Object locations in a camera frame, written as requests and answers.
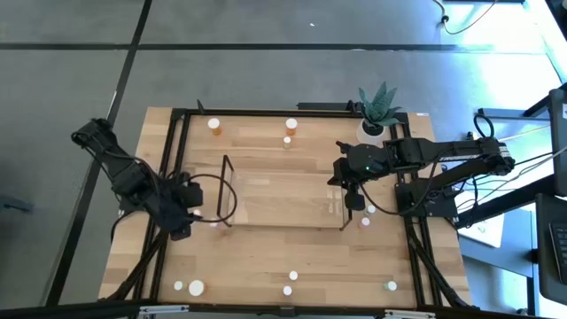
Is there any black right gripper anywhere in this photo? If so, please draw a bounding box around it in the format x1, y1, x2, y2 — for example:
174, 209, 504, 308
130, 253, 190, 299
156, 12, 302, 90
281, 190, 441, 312
327, 141, 393, 212

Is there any green succulent in white pot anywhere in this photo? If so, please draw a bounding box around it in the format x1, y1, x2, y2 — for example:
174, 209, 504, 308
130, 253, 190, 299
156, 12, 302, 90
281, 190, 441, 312
355, 81, 403, 147

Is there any black flat bar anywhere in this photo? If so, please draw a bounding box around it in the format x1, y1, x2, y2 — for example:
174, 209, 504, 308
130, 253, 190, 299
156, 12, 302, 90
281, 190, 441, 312
295, 100, 360, 113

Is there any clear acrylic bin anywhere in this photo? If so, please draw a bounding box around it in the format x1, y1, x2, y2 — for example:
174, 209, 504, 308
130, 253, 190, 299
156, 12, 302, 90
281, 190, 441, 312
215, 153, 355, 232

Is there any black rig beam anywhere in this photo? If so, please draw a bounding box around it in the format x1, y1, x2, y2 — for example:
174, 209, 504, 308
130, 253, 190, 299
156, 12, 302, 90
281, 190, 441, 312
0, 300, 567, 319

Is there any white paper sheet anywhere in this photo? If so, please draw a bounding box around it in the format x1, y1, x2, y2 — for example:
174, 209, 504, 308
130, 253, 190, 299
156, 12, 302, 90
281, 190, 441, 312
460, 212, 506, 249

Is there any black diagonal desk beam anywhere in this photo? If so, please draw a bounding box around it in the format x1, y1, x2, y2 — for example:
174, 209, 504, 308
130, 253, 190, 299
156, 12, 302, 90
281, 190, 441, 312
455, 175, 557, 230

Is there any black desk foot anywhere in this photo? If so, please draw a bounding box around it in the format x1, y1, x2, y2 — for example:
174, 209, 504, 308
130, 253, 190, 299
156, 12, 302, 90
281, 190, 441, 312
477, 95, 555, 121

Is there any grey side desk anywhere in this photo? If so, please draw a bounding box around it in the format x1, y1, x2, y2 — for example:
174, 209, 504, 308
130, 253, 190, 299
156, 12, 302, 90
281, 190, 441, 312
455, 206, 540, 280

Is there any dark monitor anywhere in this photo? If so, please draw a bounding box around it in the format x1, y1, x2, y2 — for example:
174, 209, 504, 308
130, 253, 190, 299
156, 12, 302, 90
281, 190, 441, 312
548, 87, 567, 197

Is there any dark keyboard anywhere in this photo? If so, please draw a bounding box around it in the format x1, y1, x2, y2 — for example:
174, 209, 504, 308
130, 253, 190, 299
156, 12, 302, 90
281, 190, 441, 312
534, 193, 567, 307

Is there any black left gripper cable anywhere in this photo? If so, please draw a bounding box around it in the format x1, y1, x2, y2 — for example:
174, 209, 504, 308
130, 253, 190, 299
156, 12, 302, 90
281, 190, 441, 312
166, 171, 239, 223

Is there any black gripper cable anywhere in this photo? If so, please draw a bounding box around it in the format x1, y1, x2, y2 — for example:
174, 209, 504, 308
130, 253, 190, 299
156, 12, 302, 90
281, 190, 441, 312
357, 161, 439, 217
166, 171, 239, 223

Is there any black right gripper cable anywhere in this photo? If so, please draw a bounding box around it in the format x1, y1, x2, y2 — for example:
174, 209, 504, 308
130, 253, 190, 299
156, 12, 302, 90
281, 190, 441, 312
357, 161, 439, 217

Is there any silver aluminium bracket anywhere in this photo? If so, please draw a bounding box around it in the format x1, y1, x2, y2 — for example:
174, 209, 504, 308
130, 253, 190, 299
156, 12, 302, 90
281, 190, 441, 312
137, 304, 190, 316
383, 308, 438, 319

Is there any black metal table frame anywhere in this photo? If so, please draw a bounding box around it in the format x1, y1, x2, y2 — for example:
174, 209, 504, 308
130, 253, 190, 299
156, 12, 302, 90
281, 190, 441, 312
99, 99, 482, 311

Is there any black cable bundle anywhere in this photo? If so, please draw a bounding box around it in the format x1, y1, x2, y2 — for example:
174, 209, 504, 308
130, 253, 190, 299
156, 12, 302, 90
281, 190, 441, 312
442, 145, 567, 214

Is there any white floor cable black plug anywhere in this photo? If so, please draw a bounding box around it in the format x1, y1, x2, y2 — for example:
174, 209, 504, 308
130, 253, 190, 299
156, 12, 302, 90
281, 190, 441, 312
431, 0, 504, 36

